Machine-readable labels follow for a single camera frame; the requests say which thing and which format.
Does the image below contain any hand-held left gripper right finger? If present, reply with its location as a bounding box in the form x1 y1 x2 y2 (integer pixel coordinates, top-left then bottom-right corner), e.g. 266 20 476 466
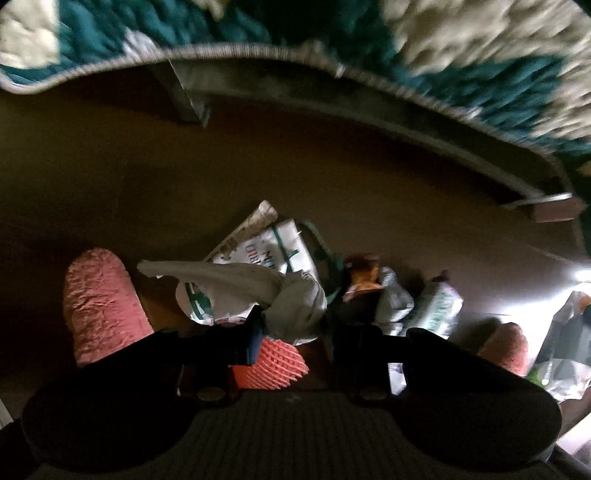
324 299 445 403

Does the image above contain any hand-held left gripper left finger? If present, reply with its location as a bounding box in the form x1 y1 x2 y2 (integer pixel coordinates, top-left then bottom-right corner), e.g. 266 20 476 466
139 318 265 403

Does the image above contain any grey paper towel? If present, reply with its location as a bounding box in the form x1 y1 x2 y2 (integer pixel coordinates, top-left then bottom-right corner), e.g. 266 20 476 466
137 260 328 345

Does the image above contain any orange snack wrapper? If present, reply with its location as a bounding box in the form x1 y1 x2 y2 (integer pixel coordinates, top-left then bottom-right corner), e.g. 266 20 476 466
342 252 385 297

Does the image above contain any red foam fruit net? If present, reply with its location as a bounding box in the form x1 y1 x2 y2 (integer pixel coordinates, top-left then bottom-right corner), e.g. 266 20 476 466
230 338 310 390

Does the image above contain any crumpled white green paper bag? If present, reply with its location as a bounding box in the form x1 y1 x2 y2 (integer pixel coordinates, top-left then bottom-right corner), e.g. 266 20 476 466
174 219 343 346

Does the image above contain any folded newspaper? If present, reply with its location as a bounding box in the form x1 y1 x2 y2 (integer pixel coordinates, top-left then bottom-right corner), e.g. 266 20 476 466
202 199 279 265

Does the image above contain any white plastic bag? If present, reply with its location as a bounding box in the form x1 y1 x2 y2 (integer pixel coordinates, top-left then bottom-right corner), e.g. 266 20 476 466
530 290 591 403

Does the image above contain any low wooden bench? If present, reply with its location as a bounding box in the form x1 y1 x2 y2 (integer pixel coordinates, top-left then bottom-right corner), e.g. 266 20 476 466
148 58 583 224

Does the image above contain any green white zigzag quilt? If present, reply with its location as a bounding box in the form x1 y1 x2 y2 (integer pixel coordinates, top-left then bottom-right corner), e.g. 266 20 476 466
0 0 591 160

